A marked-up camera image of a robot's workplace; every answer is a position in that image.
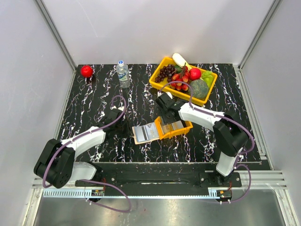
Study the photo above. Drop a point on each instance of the red apple on table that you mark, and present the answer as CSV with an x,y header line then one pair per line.
x,y
86,71

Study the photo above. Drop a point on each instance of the small yellow card bin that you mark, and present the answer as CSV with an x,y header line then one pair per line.
x,y
159,123

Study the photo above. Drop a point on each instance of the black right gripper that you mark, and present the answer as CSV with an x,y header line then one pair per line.
x,y
164,119

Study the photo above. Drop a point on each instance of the beige leather card holder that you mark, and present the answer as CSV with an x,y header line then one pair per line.
x,y
142,142

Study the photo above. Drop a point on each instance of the white radish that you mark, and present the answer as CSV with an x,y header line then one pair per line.
x,y
179,60

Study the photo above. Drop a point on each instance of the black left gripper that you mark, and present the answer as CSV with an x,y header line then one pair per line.
x,y
128,132

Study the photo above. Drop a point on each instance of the large yellow fruit tray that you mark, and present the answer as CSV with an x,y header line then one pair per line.
x,y
165,86

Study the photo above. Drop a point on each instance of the purple grape bunch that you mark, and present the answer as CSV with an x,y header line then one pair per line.
x,y
166,72

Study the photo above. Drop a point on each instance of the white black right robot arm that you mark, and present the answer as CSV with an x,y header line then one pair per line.
x,y
230,136

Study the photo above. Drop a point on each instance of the red cherry bunch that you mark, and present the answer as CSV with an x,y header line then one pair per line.
x,y
181,79

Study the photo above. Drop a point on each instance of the green leafy vegetable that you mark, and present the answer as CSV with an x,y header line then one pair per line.
x,y
208,77

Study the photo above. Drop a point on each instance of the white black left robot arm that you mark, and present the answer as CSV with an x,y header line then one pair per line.
x,y
56,165

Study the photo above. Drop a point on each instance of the credit card stack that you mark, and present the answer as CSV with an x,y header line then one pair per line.
x,y
172,127

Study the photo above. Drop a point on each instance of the white credit card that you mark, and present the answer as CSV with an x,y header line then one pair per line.
x,y
140,134

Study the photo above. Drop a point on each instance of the green netted melon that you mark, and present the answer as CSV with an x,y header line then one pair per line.
x,y
199,88

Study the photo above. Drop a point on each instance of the clear plastic water bottle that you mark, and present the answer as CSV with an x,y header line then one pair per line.
x,y
122,72

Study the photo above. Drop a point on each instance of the aluminium frame rail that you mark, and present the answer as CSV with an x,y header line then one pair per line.
x,y
53,29

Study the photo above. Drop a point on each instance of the red apple in tray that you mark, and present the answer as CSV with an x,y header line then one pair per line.
x,y
195,74

